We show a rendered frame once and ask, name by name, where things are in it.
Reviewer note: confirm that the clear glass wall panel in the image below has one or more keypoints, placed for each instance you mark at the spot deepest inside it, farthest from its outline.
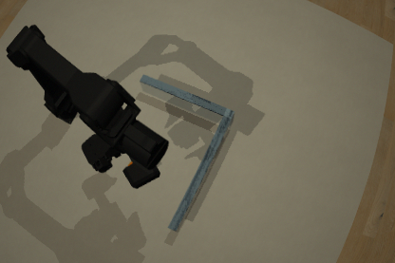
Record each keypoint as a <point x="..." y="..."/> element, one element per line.
<point x="183" y="99"/>

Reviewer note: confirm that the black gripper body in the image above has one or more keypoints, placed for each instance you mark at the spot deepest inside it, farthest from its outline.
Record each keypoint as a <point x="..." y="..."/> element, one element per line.
<point x="138" y="175"/>

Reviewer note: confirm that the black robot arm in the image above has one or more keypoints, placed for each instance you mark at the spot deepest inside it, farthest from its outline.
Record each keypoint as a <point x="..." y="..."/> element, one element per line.
<point x="98" y="100"/>

